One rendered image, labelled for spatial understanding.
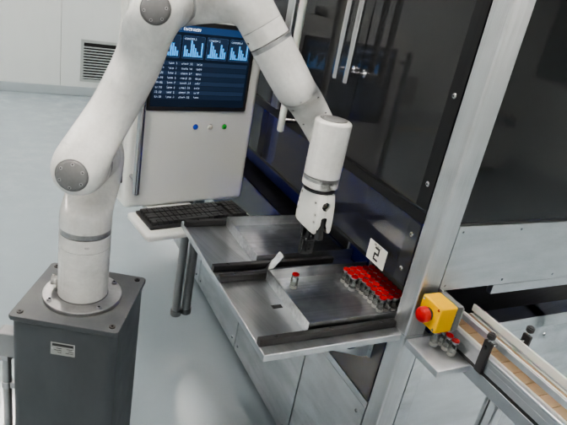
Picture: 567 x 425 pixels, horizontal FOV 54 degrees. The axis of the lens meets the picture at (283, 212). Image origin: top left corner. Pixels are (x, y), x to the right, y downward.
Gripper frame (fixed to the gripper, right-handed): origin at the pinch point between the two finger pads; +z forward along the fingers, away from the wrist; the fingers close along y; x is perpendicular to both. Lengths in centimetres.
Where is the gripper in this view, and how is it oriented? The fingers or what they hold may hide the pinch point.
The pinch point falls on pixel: (305, 245)
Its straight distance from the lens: 135.6
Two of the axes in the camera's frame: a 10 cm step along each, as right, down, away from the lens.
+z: -1.8, 9.0, 4.0
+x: -8.9, 0.3, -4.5
